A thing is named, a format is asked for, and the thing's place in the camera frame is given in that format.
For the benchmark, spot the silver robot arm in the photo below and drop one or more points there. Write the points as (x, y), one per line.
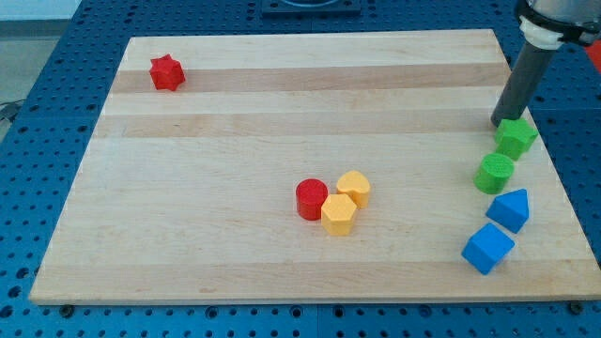
(548, 24)

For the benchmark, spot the red star block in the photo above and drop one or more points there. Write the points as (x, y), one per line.
(166, 73)

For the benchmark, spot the green star block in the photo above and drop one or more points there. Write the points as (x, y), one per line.
(515, 137)

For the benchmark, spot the red cylinder block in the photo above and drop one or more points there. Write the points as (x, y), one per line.
(311, 193)

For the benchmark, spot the wooden board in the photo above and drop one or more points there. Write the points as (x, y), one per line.
(188, 196)

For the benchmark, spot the yellow hexagon block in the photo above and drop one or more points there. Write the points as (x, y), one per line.
(338, 214)

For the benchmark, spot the green cylinder block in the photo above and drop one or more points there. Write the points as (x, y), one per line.
(493, 173)

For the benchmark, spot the blue cube block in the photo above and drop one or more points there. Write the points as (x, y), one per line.
(487, 247)

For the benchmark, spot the blue pentagon block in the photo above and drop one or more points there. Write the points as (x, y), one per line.
(511, 210)

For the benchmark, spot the grey cylindrical pointer tool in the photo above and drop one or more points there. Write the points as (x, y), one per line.
(530, 66)

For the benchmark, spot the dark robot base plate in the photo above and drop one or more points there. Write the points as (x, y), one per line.
(280, 8)

